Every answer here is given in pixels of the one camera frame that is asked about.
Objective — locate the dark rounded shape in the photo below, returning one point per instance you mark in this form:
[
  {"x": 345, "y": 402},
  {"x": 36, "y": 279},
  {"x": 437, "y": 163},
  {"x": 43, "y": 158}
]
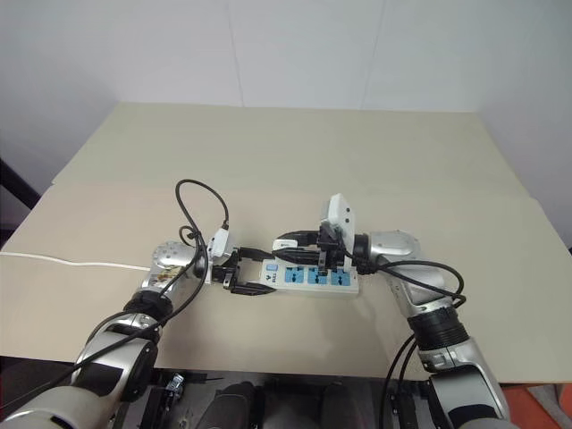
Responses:
[{"x": 232, "y": 406}]

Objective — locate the white charger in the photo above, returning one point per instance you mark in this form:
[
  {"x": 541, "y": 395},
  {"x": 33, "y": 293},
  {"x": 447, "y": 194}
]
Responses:
[{"x": 284, "y": 244}]

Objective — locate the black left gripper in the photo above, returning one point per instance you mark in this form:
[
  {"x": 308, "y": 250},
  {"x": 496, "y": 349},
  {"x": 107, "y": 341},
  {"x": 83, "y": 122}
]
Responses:
[{"x": 226, "y": 273}]

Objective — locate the orange object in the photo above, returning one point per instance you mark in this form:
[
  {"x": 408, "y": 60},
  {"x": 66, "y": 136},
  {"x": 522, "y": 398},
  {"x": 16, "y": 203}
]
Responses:
[{"x": 540, "y": 409}]

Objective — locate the small silver metal fitting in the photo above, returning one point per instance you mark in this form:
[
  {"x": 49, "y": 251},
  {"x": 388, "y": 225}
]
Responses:
[{"x": 175, "y": 385}]

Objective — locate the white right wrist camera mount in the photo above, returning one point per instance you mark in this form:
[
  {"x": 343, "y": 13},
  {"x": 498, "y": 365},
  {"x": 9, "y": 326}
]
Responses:
[{"x": 339, "y": 214}]

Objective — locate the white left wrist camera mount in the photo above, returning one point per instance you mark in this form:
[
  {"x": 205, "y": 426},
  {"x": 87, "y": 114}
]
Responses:
[{"x": 220, "y": 243}]

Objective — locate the white power strip blue sockets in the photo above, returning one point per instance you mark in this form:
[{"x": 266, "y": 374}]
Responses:
[{"x": 313, "y": 290}]

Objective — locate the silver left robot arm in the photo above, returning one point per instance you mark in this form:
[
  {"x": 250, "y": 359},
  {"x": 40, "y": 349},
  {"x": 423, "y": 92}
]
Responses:
[{"x": 111, "y": 348}]

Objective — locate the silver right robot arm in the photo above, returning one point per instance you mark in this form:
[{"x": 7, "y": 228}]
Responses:
[{"x": 397, "y": 246}]

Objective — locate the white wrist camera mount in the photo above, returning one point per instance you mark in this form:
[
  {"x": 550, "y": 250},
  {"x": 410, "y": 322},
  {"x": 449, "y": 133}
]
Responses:
[
  {"x": 220, "y": 243},
  {"x": 339, "y": 214}
]

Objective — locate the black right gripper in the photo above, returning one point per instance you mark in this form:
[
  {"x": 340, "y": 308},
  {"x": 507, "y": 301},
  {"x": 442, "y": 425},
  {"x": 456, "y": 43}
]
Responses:
[{"x": 330, "y": 252}]

